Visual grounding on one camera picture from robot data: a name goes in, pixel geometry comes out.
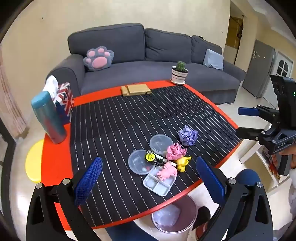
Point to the person's left leg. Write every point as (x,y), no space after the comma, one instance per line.
(129,233)

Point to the light blue cushion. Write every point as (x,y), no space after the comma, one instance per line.
(214,59)

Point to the pink curtain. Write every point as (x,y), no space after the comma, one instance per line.
(10,104)

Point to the purple paper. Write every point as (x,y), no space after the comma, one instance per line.
(188,136)

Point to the clear round plastic container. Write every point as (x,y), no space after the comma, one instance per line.
(137,162)
(160,142)

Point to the pink toy figure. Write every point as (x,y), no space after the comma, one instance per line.
(167,172)

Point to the white key fob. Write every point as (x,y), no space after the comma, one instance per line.
(160,160)

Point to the white door with arched window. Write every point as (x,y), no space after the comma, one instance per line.
(283,66)

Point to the wooden stand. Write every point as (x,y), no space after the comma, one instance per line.
(137,89)

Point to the teal bottle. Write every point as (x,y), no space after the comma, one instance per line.
(48,118)

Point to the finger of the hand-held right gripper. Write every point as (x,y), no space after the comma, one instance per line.
(248,111)
(249,133)

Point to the cactus in striped pot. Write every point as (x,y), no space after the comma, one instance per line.
(179,74)

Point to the person's right hand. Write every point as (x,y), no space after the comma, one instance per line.
(289,154)

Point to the white compartment tray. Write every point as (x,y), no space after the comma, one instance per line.
(157,186)

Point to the black striped table cloth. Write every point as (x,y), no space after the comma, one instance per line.
(120,125)

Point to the grey pink paw cushion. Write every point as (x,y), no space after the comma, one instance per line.
(98,59)

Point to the yellow stool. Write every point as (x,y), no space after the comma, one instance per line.
(33,162)

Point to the grey refrigerator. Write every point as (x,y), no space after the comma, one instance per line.
(260,69)

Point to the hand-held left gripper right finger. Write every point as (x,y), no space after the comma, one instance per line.
(211,180)

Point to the brown wooden door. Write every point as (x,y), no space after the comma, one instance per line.
(233,32)

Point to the pink paper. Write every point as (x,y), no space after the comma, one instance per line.
(175,151)

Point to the person's foot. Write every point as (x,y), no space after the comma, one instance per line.
(201,215)

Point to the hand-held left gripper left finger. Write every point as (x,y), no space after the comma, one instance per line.
(89,178)

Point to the white low shelf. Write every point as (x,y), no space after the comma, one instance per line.
(261,160)

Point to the dark grey sofa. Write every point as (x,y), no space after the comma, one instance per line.
(161,67)

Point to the pink translucent trash bin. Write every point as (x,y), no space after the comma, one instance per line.
(182,206)

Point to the white saucer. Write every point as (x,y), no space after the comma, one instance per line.
(178,82)

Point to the yellow toy figure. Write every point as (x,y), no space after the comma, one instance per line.
(181,164)

